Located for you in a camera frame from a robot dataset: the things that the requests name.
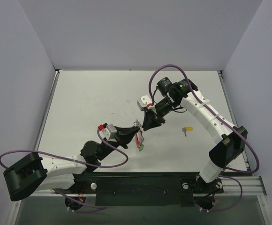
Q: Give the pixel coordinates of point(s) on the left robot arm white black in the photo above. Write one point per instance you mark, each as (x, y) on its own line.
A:
(41, 170)

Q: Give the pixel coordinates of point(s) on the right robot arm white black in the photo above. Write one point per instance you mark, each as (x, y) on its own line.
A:
(229, 138)

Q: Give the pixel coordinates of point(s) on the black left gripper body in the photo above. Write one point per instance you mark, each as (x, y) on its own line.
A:
(120, 138)

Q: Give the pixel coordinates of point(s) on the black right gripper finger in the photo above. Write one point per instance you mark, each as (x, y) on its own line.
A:
(150, 123)
(148, 114)

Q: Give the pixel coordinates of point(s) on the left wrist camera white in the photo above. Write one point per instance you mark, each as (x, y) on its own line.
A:
(109, 131)

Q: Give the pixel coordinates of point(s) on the key with yellow tag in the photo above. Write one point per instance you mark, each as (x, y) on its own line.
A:
(186, 129)

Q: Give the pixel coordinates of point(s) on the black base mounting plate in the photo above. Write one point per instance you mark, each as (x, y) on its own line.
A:
(144, 188)

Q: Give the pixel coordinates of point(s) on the keyring bunch with coloured tags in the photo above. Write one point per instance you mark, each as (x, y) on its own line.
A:
(139, 138)

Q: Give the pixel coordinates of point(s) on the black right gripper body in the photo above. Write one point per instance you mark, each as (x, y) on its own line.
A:
(155, 115)

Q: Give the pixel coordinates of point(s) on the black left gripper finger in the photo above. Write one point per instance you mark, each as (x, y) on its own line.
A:
(125, 140)
(125, 131)

